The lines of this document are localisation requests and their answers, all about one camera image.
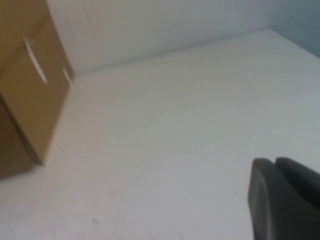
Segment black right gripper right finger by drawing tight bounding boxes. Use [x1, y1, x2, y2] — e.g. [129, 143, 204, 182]
[274, 156, 320, 214]

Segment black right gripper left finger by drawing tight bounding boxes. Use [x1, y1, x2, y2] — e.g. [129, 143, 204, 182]
[246, 157, 320, 240]

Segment cardboard shoe box with window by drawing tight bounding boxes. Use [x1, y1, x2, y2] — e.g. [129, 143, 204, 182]
[0, 0, 52, 78]
[0, 14, 75, 179]

